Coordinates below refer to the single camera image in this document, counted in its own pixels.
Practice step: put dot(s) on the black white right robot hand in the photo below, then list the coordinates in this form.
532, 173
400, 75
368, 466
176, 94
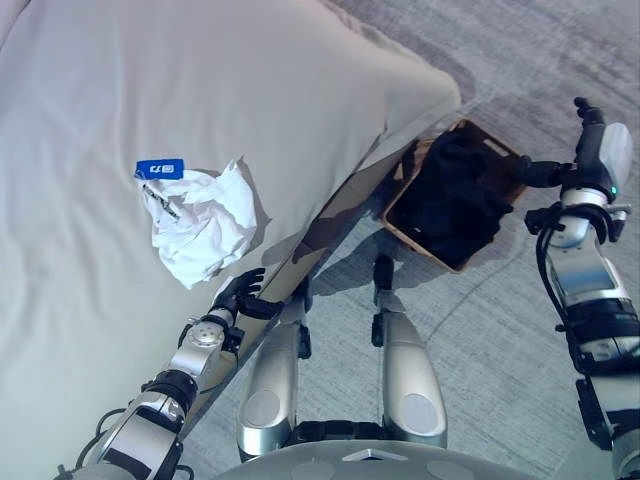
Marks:
595, 160

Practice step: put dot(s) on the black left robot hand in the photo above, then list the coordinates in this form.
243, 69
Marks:
237, 297

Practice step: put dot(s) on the white garment with blue tag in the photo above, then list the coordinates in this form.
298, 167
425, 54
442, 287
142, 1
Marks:
200, 225

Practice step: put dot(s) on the black garment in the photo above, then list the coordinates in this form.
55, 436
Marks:
450, 200

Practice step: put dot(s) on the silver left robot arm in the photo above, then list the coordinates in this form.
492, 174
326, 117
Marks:
185, 360

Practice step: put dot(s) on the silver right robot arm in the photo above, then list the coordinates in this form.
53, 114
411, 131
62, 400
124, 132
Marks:
585, 270

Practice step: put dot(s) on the brown wicker basket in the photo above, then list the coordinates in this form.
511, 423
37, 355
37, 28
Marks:
500, 150

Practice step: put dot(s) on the bed mattress with beige sheet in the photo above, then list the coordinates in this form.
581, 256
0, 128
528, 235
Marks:
150, 100

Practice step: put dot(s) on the silver left robot leg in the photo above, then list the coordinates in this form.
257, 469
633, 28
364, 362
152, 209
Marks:
270, 380

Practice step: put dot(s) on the silver robot leg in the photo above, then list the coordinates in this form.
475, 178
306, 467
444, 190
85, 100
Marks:
410, 375
270, 380

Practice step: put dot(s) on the robot silver legs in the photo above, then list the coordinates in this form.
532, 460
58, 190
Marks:
320, 225

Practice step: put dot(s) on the silver right robot leg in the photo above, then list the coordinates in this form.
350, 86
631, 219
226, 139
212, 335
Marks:
410, 375

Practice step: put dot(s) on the grey robot torso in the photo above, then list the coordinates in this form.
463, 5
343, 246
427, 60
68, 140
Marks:
350, 462

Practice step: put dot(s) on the grey carpet rug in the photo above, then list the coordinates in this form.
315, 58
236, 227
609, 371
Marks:
500, 350

